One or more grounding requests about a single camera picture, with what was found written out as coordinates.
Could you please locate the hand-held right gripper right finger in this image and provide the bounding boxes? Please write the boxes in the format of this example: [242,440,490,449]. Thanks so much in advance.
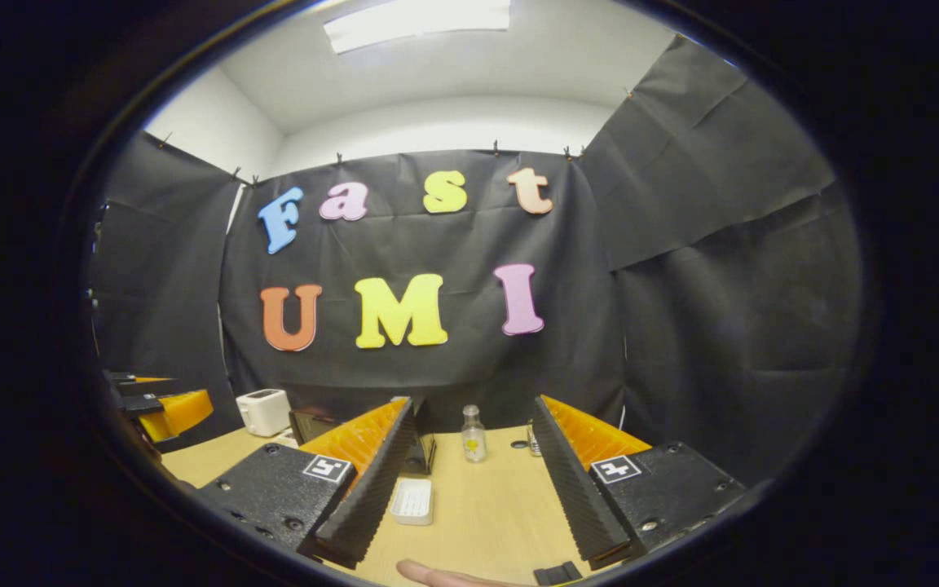
[531,395,747,572]

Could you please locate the black electric oven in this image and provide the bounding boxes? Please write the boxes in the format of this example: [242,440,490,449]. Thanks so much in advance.
[289,397,438,477]

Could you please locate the clear bottle with yellow label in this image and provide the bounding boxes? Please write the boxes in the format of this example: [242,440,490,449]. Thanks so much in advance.
[461,405,487,463]

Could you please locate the white toaster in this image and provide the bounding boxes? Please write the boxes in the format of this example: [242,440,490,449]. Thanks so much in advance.
[236,389,293,438]

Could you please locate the large ceiling light panel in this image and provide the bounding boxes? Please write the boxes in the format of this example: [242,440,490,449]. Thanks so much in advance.
[323,0,512,55]

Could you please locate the black backdrop cloth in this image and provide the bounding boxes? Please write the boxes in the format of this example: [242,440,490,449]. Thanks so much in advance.
[90,34,866,490]

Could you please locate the white rectangular tray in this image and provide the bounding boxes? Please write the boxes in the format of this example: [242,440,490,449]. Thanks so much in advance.
[390,478,435,527]

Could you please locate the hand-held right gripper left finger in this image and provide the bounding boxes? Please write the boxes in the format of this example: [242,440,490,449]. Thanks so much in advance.
[196,395,415,570]

